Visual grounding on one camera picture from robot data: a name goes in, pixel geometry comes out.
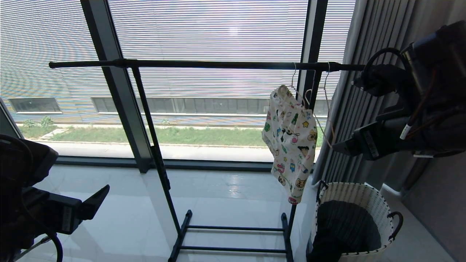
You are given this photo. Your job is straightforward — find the white laundry basket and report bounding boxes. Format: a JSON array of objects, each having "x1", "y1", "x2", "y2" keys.
[{"x1": 308, "y1": 181, "x2": 404, "y2": 262}]

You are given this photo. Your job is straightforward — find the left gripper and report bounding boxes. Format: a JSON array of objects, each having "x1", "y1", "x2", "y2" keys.
[{"x1": 20, "y1": 187, "x2": 83, "y2": 235}]

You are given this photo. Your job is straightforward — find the pink clothes hanger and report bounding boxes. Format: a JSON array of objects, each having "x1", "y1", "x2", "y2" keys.
[
  {"x1": 290, "y1": 62, "x2": 310, "y2": 110},
  {"x1": 305, "y1": 62, "x2": 335, "y2": 149}
]

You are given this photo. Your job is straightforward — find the grey curtain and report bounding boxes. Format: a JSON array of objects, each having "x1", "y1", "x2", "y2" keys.
[{"x1": 312, "y1": 0, "x2": 466, "y2": 199}]

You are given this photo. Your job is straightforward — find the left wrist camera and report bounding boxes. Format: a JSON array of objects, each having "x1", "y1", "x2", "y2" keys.
[{"x1": 0, "y1": 134, "x2": 59, "y2": 188}]

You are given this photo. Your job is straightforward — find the black garment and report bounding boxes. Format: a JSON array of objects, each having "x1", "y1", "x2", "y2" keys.
[{"x1": 309, "y1": 233, "x2": 350, "y2": 262}]

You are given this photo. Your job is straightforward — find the black clothes rack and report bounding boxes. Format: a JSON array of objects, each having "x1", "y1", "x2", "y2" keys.
[{"x1": 48, "y1": 58, "x2": 366, "y2": 262}]

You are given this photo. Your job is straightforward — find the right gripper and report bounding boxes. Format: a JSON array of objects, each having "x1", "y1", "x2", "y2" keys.
[{"x1": 352, "y1": 116, "x2": 419, "y2": 161}]

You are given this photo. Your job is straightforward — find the white pipe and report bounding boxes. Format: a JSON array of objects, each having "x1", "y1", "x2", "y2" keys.
[{"x1": 380, "y1": 183, "x2": 401, "y2": 197}]

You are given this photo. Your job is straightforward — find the cream printed garment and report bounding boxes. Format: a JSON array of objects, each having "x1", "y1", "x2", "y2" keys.
[{"x1": 261, "y1": 85, "x2": 318, "y2": 205}]

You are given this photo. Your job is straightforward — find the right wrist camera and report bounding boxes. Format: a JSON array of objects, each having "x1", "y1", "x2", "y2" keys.
[{"x1": 352, "y1": 64, "x2": 410, "y2": 97}]

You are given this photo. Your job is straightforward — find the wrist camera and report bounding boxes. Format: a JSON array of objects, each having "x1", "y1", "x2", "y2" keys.
[
  {"x1": 352, "y1": 64, "x2": 410, "y2": 97},
  {"x1": 0, "y1": 134, "x2": 59, "y2": 188}
]

